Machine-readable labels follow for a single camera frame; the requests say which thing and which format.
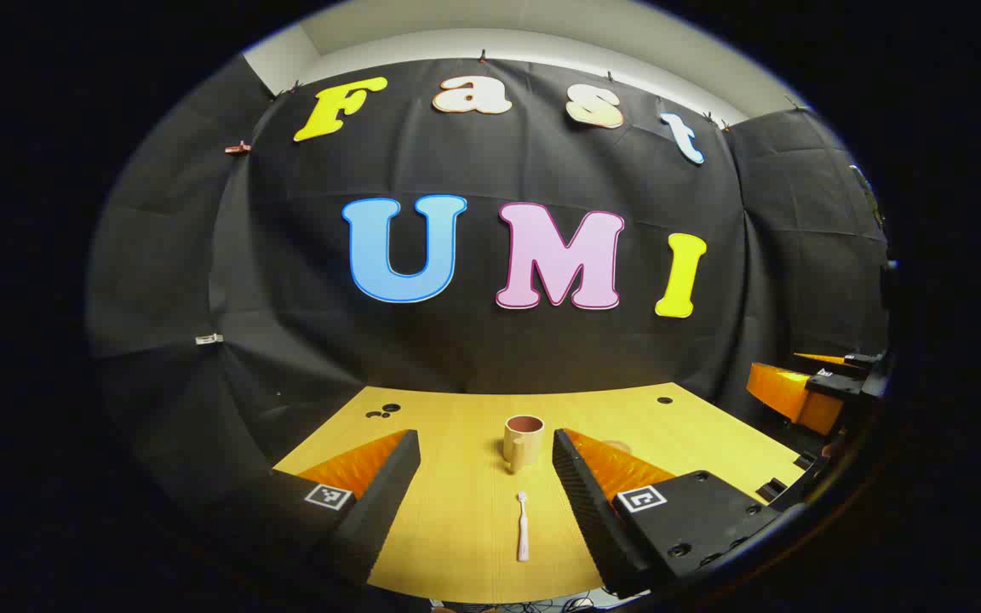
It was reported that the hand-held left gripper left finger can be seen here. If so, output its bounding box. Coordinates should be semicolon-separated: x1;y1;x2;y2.
227;429;422;588

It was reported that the beige cup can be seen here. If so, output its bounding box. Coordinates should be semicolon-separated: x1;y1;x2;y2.
503;415;546;474

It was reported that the tangle of black cables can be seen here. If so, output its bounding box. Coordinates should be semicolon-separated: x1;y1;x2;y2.
431;596;619;613

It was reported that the wooden desktop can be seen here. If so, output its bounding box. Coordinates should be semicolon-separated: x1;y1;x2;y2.
273;383;806;605

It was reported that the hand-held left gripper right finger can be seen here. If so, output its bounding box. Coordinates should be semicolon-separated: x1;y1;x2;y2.
552;428;785;599

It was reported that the black backdrop cloth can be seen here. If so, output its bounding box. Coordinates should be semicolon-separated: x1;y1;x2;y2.
86;55;892;512

